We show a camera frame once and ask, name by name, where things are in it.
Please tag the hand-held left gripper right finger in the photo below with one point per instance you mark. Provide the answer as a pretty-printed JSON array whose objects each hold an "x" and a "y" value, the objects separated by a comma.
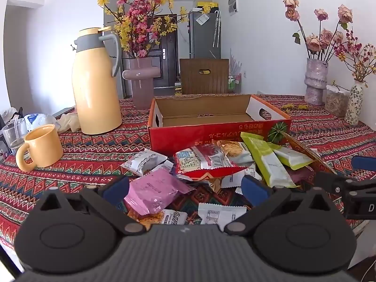
[{"x": 255, "y": 191}]

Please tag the beige crumpled cloth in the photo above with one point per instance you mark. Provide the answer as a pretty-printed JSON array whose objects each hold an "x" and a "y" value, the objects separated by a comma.
[{"x": 69, "y": 122}]

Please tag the dark brown door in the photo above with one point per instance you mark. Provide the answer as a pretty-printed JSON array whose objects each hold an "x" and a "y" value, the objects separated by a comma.
[{"x": 168, "y": 64}]

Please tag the pale green snack packet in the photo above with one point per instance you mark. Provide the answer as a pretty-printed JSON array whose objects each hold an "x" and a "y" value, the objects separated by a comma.
[{"x": 293, "y": 155}]

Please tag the speckled white vase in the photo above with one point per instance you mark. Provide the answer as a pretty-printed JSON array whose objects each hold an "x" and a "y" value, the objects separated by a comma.
[{"x": 354, "y": 102}]

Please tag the red white snack packet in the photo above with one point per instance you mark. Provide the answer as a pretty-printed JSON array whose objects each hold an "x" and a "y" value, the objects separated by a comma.
[{"x": 199, "y": 160}]

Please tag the wooden side table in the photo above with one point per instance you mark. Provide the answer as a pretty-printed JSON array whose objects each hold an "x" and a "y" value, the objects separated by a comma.
[{"x": 64, "y": 111}]

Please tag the dark purple snack packet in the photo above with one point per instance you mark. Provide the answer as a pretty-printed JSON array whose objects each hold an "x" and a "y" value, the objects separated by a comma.
[{"x": 302, "y": 174}]

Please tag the white grey-print snack packet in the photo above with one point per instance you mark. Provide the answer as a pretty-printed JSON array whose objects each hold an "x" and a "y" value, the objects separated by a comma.
[{"x": 144, "y": 161}]

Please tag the white table-print snack packet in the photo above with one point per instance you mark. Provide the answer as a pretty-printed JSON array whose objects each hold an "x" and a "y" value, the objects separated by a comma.
[{"x": 220, "y": 214}]

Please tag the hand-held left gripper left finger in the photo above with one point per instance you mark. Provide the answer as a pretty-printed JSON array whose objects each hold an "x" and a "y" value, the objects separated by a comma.
[{"x": 116, "y": 189}]

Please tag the white plastic bag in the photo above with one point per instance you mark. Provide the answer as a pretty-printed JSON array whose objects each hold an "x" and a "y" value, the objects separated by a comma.
[{"x": 39, "y": 120}]

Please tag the orange white snack packet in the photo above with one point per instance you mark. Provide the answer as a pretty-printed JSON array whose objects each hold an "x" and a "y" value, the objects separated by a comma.
[{"x": 167, "y": 218}]

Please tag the yellow black box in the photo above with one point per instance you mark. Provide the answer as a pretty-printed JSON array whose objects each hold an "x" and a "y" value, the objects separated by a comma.
[{"x": 207, "y": 6}]

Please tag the small white snack packet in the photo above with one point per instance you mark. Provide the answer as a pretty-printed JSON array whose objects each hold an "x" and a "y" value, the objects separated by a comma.
[{"x": 235, "y": 179}]

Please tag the cookie picture snack packet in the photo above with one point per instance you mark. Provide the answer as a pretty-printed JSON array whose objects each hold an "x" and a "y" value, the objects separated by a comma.
[{"x": 233, "y": 149}]

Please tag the paper sheet on refrigerator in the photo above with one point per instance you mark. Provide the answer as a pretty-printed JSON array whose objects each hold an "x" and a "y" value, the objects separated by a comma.
[{"x": 202, "y": 19}]

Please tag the grey refrigerator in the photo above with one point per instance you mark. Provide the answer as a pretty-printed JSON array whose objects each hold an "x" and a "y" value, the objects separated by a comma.
[{"x": 205, "y": 41}]

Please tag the fallen yellow petals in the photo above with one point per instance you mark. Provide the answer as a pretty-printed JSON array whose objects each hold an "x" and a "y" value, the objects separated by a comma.
[{"x": 293, "y": 107}]

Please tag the pink and yellow blossom branches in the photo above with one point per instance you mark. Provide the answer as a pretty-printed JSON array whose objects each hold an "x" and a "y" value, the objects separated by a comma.
[{"x": 138, "y": 20}]

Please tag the red orange cardboard box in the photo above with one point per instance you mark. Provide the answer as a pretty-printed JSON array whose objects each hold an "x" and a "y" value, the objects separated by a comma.
[{"x": 182, "y": 141}]

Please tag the brown wooden chair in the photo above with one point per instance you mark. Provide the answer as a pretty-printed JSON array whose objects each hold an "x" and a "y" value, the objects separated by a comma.
[{"x": 202, "y": 83}]

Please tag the white folded umbrella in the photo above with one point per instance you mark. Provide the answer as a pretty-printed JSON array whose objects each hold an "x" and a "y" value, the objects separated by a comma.
[{"x": 216, "y": 29}]

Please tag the clear glass cup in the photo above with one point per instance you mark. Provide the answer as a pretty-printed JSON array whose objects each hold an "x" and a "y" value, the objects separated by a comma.
[{"x": 13, "y": 135}]

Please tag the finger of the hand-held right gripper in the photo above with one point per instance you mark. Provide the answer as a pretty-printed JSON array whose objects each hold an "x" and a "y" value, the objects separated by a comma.
[
  {"x": 332, "y": 182},
  {"x": 364, "y": 163}
]

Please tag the textured pink vase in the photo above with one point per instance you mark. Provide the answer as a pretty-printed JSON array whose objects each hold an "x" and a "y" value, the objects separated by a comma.
[{"x": 315, "y": 82}]

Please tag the yellow ceramic mug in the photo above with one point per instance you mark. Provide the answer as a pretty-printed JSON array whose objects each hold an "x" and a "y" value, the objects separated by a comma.
[{"x": 44, "y": 147}]

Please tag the small dried berry stems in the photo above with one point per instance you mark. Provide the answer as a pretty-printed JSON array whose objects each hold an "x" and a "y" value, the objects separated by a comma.
[{"x": 362, "y": 61}]

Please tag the glass jar of oats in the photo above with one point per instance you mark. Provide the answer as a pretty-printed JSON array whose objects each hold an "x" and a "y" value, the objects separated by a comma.
[{"x": 336, "y": 102}]

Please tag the dried pink roses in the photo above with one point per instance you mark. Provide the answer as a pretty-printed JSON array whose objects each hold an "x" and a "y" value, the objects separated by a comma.
[{"x": 315, "y": 42}]

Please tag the pink snack packet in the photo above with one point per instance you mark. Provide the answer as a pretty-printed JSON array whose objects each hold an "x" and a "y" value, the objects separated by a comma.
[{"x": 155, "y": 191}]

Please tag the bright green snack packet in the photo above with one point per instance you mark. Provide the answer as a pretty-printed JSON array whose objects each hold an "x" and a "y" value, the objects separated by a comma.
[{"x": 267, "y": 158}]

